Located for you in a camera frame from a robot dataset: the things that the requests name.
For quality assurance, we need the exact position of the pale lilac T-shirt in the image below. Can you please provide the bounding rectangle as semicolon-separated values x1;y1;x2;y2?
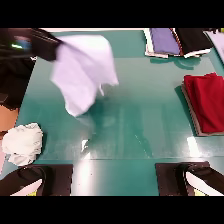
50;34;120;118

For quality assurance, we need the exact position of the tan garment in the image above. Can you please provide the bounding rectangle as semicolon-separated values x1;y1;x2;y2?
181;83;224;137

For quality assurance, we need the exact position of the white garment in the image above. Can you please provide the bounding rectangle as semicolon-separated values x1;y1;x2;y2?
1;122;45;167
182;47;213;60
143;28;170;60

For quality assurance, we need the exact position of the purple garment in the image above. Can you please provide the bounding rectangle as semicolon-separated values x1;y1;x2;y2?
149;28;183;57

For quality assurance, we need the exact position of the red garment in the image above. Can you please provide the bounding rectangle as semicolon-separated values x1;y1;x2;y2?
183;72;224;135

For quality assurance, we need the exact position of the orange garment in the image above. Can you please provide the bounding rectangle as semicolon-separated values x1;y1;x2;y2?
0;105;20;133

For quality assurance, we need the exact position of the pale lilac garment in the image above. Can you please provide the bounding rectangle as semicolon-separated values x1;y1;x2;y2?
204;29;224;65

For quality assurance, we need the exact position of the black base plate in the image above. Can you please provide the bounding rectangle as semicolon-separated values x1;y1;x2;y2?
0;163;74;197
155;161;212;197

